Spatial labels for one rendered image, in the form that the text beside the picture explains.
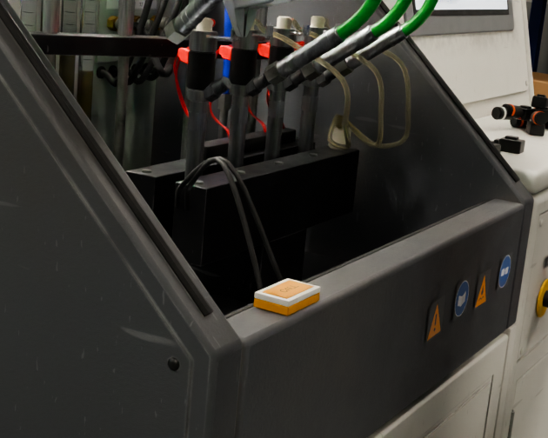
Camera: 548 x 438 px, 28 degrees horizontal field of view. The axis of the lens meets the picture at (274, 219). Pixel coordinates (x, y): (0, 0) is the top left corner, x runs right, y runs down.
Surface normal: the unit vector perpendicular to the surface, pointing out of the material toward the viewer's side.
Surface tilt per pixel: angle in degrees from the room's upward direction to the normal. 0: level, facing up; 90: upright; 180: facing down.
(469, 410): 90
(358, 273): 0
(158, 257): 43
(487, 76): 76
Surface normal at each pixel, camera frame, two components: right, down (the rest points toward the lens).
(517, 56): 0.86, -0.04
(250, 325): 0.09, -0.97
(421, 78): -0.50, 0.16
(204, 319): 0.65, -0.58
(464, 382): 0.86, 0.20
